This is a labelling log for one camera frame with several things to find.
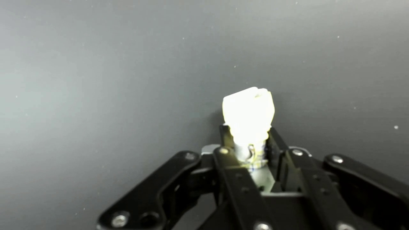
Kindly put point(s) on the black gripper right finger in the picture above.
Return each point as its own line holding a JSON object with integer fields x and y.
{"x": 340, "y": 192}

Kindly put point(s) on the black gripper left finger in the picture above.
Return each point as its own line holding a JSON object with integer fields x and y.
{"x": 183, "y": 192}

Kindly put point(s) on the white plush toy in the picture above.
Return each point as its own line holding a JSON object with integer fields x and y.
{"x": 249, "y": 115}

